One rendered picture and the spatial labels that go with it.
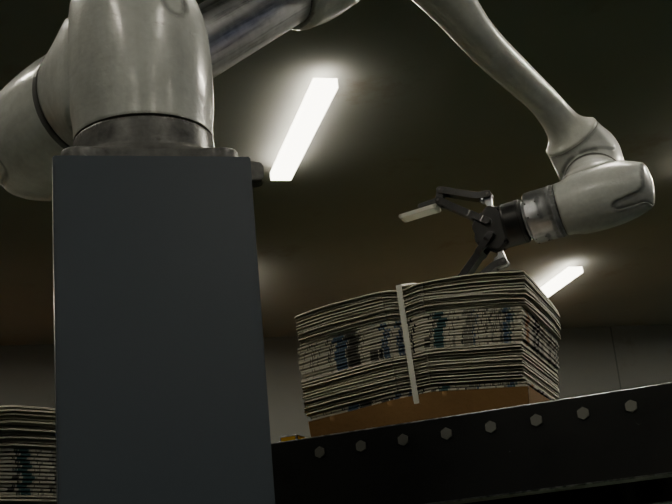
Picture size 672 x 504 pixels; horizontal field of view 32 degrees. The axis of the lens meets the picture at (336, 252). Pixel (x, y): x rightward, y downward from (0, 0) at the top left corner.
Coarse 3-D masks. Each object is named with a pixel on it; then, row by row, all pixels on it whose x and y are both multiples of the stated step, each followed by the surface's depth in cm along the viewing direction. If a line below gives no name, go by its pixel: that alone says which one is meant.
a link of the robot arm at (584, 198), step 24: (576, 168) 193; (600, 168) 189; (624, 168) 187; (576, 192) 188; (600, 192) 186; (624, 192) 185; (648, 192) 186; (576, 216) 188; (600, 216) 187; (624, 216) 187
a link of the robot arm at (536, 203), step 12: (528, 192) 194; (540, 192) 192; (552, 192) 190; (528, 204) 191; (540, 204) 190; (552, 204) 189; (528, 216) 191; (540, 216) 190; (552, 216) 189; (528, 228) 192; (540, 228) 190; (552, 228) 190; (540, 240) 193
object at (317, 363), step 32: (320, 320) 190; (352, 320) 188; (384, 320) 186; (320, 352) 189; (352, 352) 187; (384, 352) 184; (320, 384) 187; (352, 384) 185; (384, 384) 183; (320, 416) 186
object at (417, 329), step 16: (416, 288) 186; (384, 304) 187; (416, 304) 185; (400, 320) 185; (416, 320) 185; (400, 336) 184; (416, 336) 183; (400, 352) 184; (416, 352) 182; (400, 368) 182; (416, 368) 181; (400, 384) 182
